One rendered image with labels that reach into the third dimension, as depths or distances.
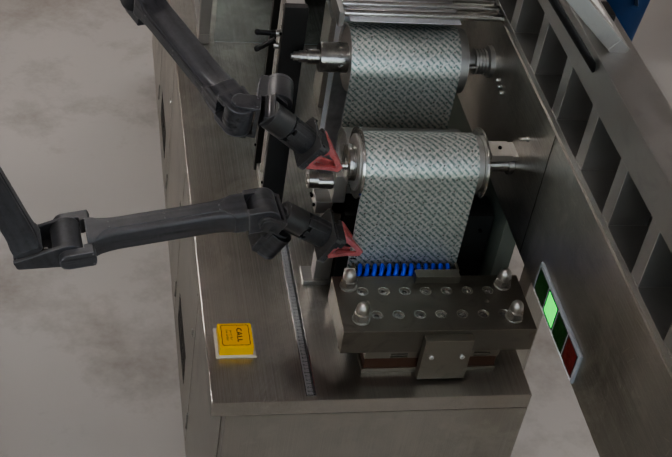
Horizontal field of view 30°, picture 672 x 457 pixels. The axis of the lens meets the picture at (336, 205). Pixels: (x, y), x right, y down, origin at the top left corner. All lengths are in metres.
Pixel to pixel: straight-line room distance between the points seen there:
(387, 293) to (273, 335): 0.25
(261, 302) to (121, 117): 2.11
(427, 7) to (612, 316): 0.85
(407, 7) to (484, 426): 0.89
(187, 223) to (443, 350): 0.57
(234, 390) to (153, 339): 1.35
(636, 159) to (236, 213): 0.79
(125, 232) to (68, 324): 1.49
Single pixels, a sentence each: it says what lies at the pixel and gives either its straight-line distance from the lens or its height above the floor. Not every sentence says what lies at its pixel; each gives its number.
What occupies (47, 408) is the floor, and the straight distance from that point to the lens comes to 3.66.
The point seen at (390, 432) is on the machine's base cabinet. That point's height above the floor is 0.79.
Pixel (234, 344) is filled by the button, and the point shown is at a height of 0.92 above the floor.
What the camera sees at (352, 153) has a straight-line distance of 2.48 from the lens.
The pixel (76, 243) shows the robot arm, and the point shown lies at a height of 1.16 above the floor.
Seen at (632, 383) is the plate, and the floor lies 1.33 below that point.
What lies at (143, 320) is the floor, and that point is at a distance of 3.90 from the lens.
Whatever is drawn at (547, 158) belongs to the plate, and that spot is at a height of 1.38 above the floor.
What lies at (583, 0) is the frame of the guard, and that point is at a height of 1.76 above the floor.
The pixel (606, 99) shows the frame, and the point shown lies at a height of 1.62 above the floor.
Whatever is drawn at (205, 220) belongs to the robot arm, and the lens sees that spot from 2.42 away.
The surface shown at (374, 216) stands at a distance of 2.54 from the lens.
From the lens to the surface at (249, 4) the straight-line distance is 3.42.
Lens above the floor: 2.76
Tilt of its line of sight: 39 degrees down
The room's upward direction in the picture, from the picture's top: 10 degrees clockwise
